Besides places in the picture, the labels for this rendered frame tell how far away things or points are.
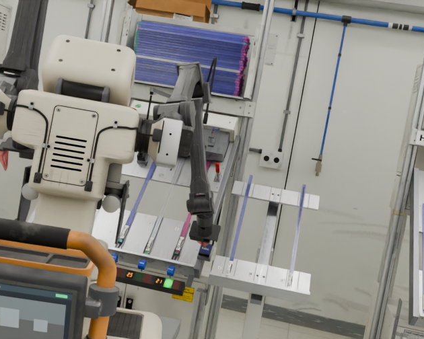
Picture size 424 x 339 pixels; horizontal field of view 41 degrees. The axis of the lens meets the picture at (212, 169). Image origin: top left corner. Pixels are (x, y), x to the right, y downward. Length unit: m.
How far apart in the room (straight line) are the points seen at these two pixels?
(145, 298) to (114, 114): 1.30
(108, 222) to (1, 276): 1.32
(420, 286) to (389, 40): 2.24
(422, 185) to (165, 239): 1.08
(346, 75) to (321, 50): 0.24
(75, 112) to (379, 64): 2.95
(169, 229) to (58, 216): 0.87
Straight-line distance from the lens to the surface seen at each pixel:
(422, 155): 2.67
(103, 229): 2.21
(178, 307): 2.44
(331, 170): 3.95
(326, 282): 4.04
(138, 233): 2.18
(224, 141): 2.40
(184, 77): 1.74
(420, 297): 2.14
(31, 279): 0.93
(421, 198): 2.43
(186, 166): 2.38
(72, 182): 1.30
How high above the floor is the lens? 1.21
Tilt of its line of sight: 4 degrees down
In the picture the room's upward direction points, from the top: 10 degrees clockwise
